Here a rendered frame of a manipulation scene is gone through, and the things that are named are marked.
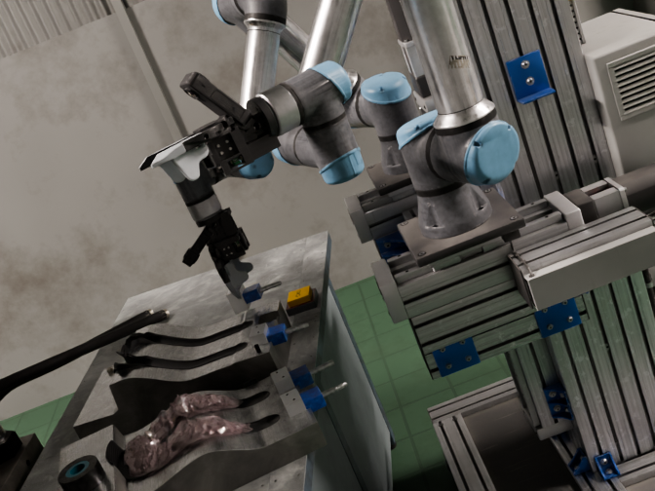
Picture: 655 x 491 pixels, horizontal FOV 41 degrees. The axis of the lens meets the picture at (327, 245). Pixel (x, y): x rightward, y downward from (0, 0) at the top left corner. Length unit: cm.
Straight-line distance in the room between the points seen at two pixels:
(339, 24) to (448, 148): 29
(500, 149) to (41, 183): 297
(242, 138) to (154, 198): 285
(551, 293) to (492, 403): 104
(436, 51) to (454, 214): 35
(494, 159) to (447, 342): 43
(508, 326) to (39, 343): 305
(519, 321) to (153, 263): 267
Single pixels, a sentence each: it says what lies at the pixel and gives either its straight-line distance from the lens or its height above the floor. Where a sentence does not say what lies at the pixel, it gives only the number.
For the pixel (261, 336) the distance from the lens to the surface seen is 197.
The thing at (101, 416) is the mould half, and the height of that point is 86.
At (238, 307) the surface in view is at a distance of 216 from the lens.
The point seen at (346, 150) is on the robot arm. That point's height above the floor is 133.
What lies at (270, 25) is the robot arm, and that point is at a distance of 202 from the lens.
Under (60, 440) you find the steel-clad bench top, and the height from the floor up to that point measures 80.
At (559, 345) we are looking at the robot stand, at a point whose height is 60.
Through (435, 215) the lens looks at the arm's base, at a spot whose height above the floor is 108.
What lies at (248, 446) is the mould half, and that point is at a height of 87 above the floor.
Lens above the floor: 171
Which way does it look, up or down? 20 degrees down
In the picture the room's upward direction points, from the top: 22 degrees counter-clockwise
